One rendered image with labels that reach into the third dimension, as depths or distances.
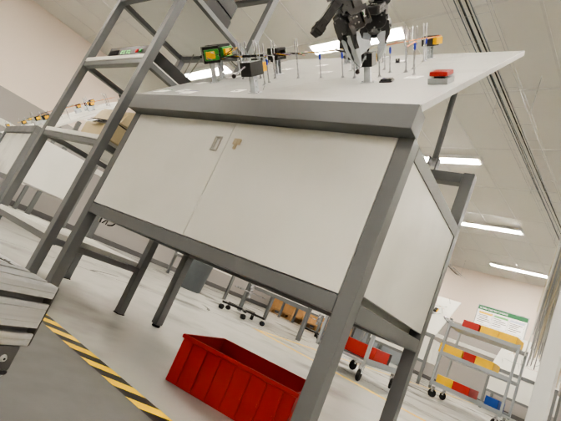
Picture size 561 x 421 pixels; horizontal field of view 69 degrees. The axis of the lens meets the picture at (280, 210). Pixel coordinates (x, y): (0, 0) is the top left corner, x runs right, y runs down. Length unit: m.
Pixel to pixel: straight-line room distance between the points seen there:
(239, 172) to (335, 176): 0.32
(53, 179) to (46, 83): 4.66
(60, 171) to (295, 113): 3.21
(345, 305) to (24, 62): 8.07
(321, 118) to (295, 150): 0.12
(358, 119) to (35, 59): 7.90
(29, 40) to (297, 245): 7.97
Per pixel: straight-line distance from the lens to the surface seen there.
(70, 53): 8.83
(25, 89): 8.55
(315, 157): 1.09
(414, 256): 1.17
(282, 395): 1.18
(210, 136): 1.38
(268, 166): 1.16
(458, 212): 1.51
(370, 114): 1.04
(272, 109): 1.21
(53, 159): 4.12
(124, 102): 1.84
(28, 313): 0.68
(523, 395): 9.72
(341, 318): 0.90
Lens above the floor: 0.34
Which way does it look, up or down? 12 degrees up
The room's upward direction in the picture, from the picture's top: 24 degrees clockwise
